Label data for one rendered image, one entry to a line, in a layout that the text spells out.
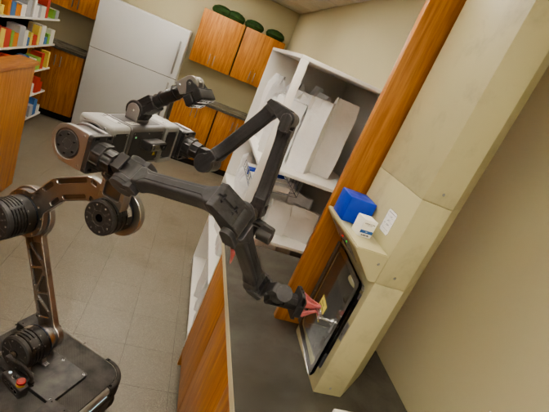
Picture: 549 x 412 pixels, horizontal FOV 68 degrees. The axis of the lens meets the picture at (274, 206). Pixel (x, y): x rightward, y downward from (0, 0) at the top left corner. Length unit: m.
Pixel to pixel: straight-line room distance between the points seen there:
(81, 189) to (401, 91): 1.31
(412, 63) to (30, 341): 1.93
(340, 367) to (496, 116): 0.93
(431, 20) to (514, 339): 1.05
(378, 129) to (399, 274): 0.53
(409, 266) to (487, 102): 0.52
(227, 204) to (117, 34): 5.12
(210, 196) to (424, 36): 0.93
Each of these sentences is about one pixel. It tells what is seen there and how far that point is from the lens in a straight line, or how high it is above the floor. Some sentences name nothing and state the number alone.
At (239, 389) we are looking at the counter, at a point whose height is 0.94.
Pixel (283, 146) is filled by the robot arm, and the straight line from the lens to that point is 1.54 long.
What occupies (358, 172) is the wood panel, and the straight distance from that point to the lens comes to 1.55.
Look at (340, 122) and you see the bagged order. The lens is 2.57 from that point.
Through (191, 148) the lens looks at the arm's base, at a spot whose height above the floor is 1.46.
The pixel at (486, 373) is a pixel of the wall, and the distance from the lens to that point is 1.56.
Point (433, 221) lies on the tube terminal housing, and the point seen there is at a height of 1.66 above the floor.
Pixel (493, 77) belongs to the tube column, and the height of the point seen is 2.08.
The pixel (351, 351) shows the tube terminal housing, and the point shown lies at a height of 1.14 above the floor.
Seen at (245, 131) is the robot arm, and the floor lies 1.62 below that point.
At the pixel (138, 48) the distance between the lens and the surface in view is 5.97.
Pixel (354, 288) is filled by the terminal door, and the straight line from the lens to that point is 1.34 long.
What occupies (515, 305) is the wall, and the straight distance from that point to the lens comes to 1.52.
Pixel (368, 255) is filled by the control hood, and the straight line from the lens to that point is 1.26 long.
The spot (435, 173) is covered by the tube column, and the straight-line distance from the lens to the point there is 1.24.
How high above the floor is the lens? 1.90
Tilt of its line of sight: 18 degrees down
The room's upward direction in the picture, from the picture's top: 24 degrees clockwise
